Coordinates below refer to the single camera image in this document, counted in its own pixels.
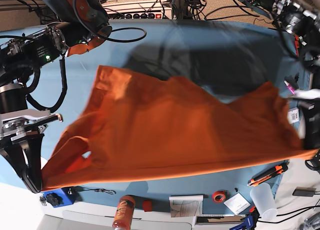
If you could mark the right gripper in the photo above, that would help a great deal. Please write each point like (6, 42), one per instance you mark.
(26, 127)

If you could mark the white square card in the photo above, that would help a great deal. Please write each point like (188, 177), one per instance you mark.
(237, 204)

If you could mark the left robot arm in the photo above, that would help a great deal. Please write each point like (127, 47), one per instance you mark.
(297, 23)

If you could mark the black power adapter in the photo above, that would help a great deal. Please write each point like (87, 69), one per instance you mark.
(304, 192)

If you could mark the blue table cloth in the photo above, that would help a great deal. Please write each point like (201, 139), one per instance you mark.
(227, 59)

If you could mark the spiral notebook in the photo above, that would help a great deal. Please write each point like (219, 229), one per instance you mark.
(186, 206)

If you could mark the red tape roll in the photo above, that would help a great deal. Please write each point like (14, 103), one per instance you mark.
(219, 196)

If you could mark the purple glue tube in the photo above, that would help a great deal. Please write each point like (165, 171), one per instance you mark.
(292, 87)

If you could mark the white power strip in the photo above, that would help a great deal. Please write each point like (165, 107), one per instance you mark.
(147, 9)

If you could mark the blue bar clamp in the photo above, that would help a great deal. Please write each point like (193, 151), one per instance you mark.
(249, 222)

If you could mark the orange black utility knife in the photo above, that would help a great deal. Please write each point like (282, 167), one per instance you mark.
(268, 174)

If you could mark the orange t-shirt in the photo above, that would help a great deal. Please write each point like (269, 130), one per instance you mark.
(138, 128)

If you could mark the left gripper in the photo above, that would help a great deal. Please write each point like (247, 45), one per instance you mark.
(309, 104)

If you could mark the blue clamp box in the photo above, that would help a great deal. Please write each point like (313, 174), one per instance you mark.
(60, 197)

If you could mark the orange drink bottle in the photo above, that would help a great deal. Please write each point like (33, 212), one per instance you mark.
(124, 213)

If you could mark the small red block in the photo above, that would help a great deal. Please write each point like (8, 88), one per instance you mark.
(147, 206)

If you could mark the clear plastic cup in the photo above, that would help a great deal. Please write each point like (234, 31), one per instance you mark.
(264, 202)

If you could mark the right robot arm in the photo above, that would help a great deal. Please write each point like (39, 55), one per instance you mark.
(84, 25)

